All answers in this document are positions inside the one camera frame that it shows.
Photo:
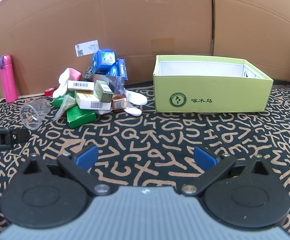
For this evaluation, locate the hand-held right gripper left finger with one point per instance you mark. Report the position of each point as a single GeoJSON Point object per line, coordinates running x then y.
{"type": "Point", "coordinates": [87, 156]}

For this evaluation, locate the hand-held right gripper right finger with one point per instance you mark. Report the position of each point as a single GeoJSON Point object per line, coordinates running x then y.
{"type": "Point", "coordinates": [203, 157]}

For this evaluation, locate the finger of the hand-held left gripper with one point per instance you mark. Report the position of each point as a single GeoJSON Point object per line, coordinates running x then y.
{"type": "Point", "coordinates": [19, 135]}

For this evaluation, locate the white barcode medicine box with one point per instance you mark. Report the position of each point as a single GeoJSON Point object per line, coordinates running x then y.
{"type": "Point", "coordinates": [94, 102]}

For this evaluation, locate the light green shoe box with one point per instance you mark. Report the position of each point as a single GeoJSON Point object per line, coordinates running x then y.
{"type": "Point", "coordinates": [210, 97]}

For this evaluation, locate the white glove with pink cuff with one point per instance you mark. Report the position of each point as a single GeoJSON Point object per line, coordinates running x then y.
{"type": "Point", "coordinates": [61, 85]}

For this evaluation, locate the steel wool scourer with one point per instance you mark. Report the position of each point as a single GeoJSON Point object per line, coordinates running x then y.
{"type": "Point", "coordinates": [89, 73]}

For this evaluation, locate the clear plastic cup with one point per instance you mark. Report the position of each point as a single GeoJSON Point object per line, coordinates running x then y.
{"type": "Point", "coordinates": [33, 115]}

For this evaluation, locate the clear plastic wrapper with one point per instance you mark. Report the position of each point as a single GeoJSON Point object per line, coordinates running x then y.
{"type": "Point", "coordinates": [63, 107]}

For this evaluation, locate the red tape roll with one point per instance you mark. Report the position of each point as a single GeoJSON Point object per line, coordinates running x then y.
{"type": "Point", "coordinates": [49, 91]}

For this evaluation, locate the pink thermos bottle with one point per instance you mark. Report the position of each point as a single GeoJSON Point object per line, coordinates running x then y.
{"type": "Point", "coordinates": [8, 80]}

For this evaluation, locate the black patterned mat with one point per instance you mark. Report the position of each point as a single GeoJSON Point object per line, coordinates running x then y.
{"type": "Point", "coordinates": [145, 135]}

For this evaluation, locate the copper coloured box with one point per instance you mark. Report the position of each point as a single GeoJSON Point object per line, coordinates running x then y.
{"type": "Point", "coordinates": [119, 103]}

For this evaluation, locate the olive green box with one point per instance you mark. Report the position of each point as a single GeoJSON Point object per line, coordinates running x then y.
{"type": "Point", "coordinates": [103, 92]}

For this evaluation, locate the small white barcode box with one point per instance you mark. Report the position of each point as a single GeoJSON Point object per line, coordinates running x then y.
{"type": "Point", "coordinates": [81, 85]}

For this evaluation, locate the silver holographic box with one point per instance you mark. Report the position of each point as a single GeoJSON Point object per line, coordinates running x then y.
{"type": "Point", "coordinates": [113, 83]}

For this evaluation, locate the white shipping label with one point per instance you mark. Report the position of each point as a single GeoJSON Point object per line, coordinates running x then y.
{"type": "Point", "coordinates": [87, 48]}

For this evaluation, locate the brown cardboard sheet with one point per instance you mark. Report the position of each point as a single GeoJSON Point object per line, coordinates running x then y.
{"type": "Point", "coordinates": [122, 17]}
{"type": "Point", "coordinates": [260, 25]}

